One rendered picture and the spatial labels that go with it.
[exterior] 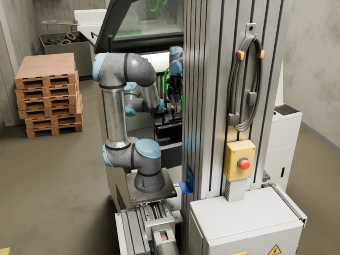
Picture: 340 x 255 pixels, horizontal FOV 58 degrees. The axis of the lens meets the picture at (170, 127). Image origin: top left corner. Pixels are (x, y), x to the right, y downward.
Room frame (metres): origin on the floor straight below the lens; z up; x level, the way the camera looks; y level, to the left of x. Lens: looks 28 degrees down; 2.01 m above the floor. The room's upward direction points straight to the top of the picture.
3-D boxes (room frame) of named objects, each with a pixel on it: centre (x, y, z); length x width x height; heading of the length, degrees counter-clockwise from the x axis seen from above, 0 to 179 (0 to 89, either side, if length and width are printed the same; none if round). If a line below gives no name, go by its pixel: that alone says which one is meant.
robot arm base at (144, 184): (1.21, 0.10, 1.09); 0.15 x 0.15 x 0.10
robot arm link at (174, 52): (1.70, -0.04, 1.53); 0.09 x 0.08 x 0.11; 58
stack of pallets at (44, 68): (4.03, 1.66, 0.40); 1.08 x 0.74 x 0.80; 14
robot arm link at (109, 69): (1.22, 0.24, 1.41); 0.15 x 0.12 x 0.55; 85
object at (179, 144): (1.72, -0.04, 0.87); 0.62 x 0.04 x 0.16; 113
